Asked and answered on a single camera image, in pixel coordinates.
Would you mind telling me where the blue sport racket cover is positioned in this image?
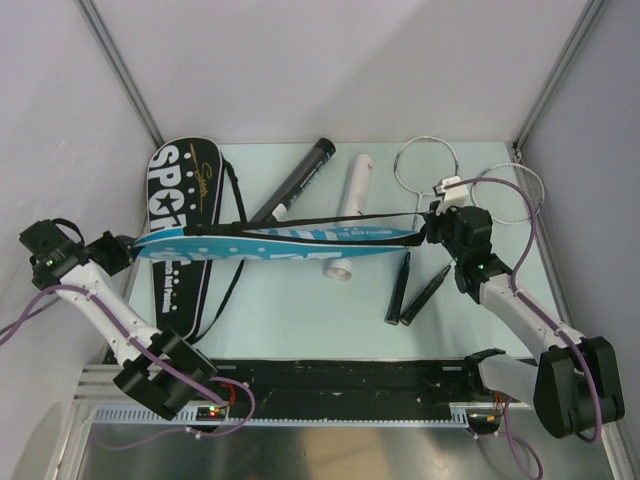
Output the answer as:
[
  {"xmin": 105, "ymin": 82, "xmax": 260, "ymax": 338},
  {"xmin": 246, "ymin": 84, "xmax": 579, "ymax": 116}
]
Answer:
[{"xmin": 129, "ymin": 213, "xmax": 427, "ymax": 262}]

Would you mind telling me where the black sport racket cover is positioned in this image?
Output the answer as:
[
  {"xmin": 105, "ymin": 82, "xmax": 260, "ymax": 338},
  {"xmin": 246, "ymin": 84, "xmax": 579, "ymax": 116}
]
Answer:
[{"xmin": 146, "ymin": 136, "xmax": 247, "ymax": 344}]

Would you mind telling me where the white shuttlecock tube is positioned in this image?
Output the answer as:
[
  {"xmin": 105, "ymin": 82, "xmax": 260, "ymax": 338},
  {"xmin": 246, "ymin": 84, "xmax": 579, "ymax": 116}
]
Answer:
[{"xmin": 325, "ymin": 153, "xmax": 374, "ymax": 281}]

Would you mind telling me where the black shuttlecock tube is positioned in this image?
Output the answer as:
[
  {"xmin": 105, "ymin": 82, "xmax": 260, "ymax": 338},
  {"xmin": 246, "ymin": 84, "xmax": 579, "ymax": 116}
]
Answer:
[{"xmin": 250, "ymin": 138, "xmax": 336, "ymax": 223}]

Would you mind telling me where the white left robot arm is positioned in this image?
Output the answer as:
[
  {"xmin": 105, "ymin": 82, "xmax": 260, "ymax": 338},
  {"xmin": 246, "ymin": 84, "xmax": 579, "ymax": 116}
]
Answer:
[{"xmin": 19, "ymin": 218, "xmax": 225, "ymax": 420}]

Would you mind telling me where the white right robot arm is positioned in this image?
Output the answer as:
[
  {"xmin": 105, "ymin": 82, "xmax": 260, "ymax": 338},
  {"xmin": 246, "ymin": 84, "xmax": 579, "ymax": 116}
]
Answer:
[{"xmin": 423, "ymin": 201, "xmax": 626, "ymax": 438}]

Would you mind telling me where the white racket black grip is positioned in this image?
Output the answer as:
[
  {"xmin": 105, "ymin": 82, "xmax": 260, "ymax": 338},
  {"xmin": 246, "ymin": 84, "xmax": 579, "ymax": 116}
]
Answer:
[{"xmin": 385, "ymin": 136, "xmax": 459, "ymax": 326}]

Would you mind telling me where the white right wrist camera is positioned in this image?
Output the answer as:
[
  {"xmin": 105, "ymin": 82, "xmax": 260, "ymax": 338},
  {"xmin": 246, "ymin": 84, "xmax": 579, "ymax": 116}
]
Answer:
[{"xmin": 432, "ymin": 176, "xmax": 469, "ymax": 215}]

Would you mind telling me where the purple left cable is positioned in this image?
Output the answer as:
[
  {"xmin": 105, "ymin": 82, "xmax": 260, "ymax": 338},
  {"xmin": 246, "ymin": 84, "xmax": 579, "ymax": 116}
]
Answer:
[{"xmin": 0, "ymin": 286, "xmax": 257, "ymax": 451}]

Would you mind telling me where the purple cable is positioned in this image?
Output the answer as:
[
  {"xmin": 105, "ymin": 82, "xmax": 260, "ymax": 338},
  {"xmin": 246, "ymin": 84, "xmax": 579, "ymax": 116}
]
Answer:
[
  {"xmin": 0, "ymin": 286, "xmax": 257, "ymax": 451},
  {"xmin": 464, "ymin": 176, "xmax": 606, "ymax": 480}
]

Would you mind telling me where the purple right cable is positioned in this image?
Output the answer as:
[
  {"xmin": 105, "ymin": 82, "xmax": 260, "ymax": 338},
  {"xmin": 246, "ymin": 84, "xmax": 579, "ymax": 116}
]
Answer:
[{"xmin": 464, "ymin": 176, "xmax": 606, "ymax": 480}]

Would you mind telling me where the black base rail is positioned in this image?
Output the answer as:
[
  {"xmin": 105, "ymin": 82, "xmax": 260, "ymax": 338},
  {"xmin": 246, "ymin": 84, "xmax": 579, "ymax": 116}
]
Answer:
[{"xmin": 213, "ymin": 359, "xmax": 494, "ymax": 422}]

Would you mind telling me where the grey aluminium frame post left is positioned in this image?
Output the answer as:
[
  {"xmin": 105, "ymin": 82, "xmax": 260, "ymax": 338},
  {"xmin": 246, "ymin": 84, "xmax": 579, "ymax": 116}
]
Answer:
[{"xmin": 74, "ymin": 0, "xmax": 165, "ymax": 147}]

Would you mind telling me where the grey aluminium frame post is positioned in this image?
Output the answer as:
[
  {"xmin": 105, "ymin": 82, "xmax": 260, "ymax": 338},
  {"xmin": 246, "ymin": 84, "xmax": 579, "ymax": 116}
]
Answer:
[
  {"xmin": 74, "ymin": 0, "xmax": 165, "ymax": 147},
  {"xmin": 511, "ymin": 0, "xmax": 610, "ymax": 158}
]

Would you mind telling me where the grey aluminium frame post right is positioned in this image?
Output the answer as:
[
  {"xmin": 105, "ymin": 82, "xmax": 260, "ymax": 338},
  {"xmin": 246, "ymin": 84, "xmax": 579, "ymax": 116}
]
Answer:
[{"xmin": 511, "ymin": 0, "xmax": 610, "ymax": 158}]

